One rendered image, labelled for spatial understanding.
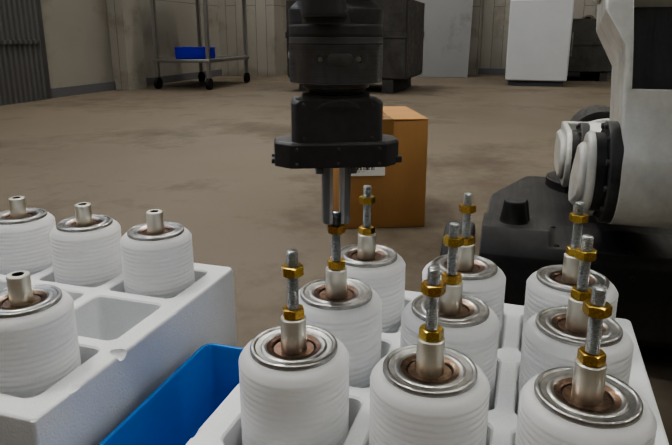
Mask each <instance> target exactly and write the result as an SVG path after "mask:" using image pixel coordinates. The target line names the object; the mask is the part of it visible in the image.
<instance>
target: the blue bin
mask: <svg viewBox="0 0 672 445"><path fill-rule="evenodd" d="M243 349H244V348H241V347H235V346H228V345H222V344H216V343H210V344H205V345H203V346H201V347H200V348H199V349H198V350H197V351H196V352H195V353H194V354H193V355H192V356H190V357H189V358H188V359H187V360H186V361H185V362H184V363H183V364H182V365H181V366H180V367H179V368H178V369H177V370H176V371H175V372H174V373H173V374H172V375H171V376H170V377H169V378H167V379H166V380H165V381H164V382H163V383H162V384H161V385H160V386H159V387H158V388H157V389H156V390H155V391H154V392H153V393H152V394H151V395H150V396H149V397H148V398H147V399H146V400H144V401H143V402H142V403H141V404H140V405H139V406H138V407H137V408H136V409H135V410H134V411H133V412H132V413H131V414H130V415H129V416H128V417H127V418H126V419H125V420H124V421H123V422H121V423H120V424H119V425H118V426H117V427H116V428H115V429H114V430H113V431H112V432H111V433H110V434H109V435H108V436H107V437H106V438H105V439H104V440H103V441H102V442H101V443H100V444H99V445H186V443H187V442H188V441H189V440H190V439H191V438H193V437H194V436H195V435H196V433H197V432H198V430H199V428H200V427H201V426H202V425H203V424H204V423H205V422H206V420H207V419H208V418H209V417H210V416H211V415H212V414H213V412H214V411H215V410H216V409H217V408H218V407H219V405H220V404H221V403H222V402H223V401H224V400H225V399H226V397H227V396H228V395H229V394H230V393H231V392H232V391H233V389H234V388H235V387H236V386H237V385H238V384H239V363H238V361H239V356H240V354H241V352H242V350H243Z"/></svg>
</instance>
